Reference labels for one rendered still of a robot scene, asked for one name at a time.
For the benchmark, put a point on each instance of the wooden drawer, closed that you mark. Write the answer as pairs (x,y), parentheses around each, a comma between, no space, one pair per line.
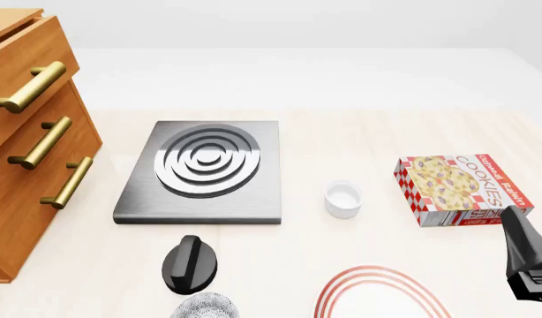
(60,105)
(28,227)

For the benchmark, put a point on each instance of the wooden drawer, slightly open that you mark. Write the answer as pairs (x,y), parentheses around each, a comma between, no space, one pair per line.
(15,56)

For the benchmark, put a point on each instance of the wooden cabinet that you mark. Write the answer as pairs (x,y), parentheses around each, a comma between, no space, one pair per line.
(8,21)

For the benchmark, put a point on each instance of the flat stove plate with rings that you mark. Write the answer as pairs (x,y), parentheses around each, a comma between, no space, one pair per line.
(262,185)

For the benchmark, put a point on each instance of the red white cookies box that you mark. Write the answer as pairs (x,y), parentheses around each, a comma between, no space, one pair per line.
(452,185)

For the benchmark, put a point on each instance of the round black stove knob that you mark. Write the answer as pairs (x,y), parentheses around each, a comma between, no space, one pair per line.
(189,265)

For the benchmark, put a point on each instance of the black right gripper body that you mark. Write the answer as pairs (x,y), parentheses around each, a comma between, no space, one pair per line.
(533,286)

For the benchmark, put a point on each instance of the white plate with red rings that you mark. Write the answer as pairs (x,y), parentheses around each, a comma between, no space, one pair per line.
(377,298)

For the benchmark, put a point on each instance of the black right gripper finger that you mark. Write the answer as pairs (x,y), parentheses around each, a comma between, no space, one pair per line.
(524,243)

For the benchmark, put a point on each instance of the patterned grey bowl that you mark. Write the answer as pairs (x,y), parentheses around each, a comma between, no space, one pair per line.
(205,306)

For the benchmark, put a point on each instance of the small white ramekin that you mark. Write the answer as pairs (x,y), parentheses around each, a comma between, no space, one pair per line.
(343,198)

